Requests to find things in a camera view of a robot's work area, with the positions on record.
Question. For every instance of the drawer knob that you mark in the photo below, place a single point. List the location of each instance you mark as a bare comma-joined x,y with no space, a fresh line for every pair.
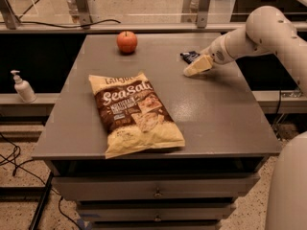
157,218
157,194

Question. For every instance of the sea salt chips bag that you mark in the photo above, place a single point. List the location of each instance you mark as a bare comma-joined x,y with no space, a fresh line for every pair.
133,115

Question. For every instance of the top drawer knob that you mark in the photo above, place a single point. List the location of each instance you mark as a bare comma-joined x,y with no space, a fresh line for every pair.
157,194

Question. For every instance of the right metal bracket post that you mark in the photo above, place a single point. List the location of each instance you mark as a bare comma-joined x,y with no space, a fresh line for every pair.
195,11

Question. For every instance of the white pump dispenser bottle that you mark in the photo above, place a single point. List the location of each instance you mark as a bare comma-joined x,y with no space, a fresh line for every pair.
23,88

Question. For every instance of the grey drawer cabinet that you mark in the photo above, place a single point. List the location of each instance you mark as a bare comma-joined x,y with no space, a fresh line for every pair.
227,139

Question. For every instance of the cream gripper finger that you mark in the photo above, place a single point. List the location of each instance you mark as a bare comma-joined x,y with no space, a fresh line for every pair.
200,64

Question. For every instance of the dark blue rxbar wrapper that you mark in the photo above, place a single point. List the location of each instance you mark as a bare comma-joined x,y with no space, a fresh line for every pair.
189,57

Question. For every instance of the lower drawer knob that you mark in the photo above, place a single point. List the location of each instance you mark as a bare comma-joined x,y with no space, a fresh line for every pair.
157,218

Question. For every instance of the metal bracket post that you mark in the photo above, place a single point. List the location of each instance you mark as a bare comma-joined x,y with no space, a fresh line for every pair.
80,12
195,11

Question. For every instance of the left metal bracket post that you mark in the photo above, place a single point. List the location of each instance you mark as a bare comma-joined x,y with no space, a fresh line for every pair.
80,12

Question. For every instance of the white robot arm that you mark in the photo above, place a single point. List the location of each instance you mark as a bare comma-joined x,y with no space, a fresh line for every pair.
268,31

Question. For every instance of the far left metal post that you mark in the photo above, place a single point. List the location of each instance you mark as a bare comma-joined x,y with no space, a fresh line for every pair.
11,21

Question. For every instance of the red apple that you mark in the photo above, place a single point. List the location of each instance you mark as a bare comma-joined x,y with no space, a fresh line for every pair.
126,42

